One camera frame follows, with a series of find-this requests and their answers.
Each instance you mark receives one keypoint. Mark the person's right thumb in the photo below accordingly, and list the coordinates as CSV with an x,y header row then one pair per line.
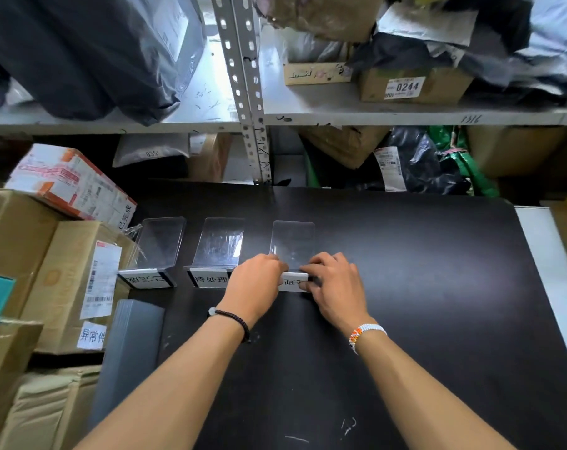
x,y
310,286

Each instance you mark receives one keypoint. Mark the person's left hand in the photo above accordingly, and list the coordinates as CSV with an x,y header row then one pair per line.
x,y
253,290

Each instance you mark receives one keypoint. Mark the clear acrylic sign holder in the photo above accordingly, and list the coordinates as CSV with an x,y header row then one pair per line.
x,y
220,243
159,246
293,241

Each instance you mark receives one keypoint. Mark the cardboard box with white labels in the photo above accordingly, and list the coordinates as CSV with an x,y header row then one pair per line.
x,y
65,285

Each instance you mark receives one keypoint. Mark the beige padded parcel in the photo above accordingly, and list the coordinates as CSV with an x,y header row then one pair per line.
x,y
53,407

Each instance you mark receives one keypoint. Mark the person's right forearm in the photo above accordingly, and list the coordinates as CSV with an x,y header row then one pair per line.
x,y
419,398

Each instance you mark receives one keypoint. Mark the brown taped paper parcel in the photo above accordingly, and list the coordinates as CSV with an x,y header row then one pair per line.
x,y
325,13

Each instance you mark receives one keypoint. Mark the large plain cardboard box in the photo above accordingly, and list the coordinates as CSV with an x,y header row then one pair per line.
x,y
16,238

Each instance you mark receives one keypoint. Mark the crumpled black poly bag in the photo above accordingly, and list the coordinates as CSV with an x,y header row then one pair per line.
x,y
494,51

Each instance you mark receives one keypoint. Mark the grey poly mailer bag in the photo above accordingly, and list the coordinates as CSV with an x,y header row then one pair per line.
x,y
429,25

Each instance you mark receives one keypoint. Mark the cardboard box with number label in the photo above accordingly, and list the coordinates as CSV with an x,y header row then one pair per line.
x,y
433,86

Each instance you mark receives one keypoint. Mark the white orange parcel box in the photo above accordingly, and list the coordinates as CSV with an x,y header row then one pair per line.
x,y
72,185

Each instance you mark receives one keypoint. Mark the black poly bag with label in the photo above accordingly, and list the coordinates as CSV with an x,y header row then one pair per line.
x,y
424,163

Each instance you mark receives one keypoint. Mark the white metal shelving rack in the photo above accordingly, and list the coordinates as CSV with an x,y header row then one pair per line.
x,y
247,88

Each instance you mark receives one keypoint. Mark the taped brown cardboard box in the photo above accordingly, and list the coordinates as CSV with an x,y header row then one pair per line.
x,y
4,370

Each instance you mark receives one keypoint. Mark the wide brown cardboard box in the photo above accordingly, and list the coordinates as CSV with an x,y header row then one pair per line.
x,y
513,149

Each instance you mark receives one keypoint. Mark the light grey poly bag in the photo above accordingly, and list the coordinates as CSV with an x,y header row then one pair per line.
x,y
558,28

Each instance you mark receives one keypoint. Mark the person's right hand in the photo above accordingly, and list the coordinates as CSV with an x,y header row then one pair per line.
x,y
339,295

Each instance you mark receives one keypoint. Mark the grey sheet stack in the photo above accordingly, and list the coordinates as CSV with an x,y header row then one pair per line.
x,y
131,351

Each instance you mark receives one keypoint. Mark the large black plastic parcel bag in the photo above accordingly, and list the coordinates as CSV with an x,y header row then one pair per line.
x,y
91,51

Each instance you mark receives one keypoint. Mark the person's left fingers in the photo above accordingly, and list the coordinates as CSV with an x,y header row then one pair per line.
x,y
274,264

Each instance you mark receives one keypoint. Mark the person's left forearm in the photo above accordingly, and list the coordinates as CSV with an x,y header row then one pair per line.
x,y
180,393

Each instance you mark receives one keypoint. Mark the narrow brown cardboard box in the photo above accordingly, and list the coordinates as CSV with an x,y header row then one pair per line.
x,y
213,156

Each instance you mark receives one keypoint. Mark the wrinkled brown cardboard parcel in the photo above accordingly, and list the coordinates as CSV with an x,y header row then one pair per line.
x,y
344,142

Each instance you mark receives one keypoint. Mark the green plastic bag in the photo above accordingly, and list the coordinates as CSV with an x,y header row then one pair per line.
x,y
471,168

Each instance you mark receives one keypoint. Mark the clear plastic bag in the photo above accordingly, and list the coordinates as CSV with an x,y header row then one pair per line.
x,y
311,46

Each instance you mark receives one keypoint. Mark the small flat cardboard box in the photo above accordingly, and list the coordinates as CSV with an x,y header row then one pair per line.
x,y
314,73

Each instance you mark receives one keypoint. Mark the white poly mailer bag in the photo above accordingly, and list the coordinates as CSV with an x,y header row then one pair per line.
x,y
147,147

